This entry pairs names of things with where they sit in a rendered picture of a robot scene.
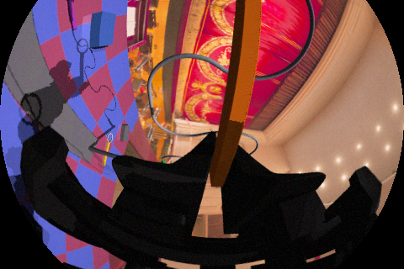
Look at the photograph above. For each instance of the white loop with magenta handle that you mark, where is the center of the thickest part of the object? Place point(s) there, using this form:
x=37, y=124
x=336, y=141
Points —
x=71, y=12

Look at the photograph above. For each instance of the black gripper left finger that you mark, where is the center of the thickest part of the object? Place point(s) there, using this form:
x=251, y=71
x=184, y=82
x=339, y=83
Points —
x=182, y=181

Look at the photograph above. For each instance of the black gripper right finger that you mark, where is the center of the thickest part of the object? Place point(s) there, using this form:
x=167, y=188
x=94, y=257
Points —
x=250, y=186

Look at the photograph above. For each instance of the blue block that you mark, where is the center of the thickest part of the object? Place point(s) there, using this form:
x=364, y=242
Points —
x=102, y=29

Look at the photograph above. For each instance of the orange handle with grey loop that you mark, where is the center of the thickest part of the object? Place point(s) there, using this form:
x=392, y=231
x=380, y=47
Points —
x=239, y=86

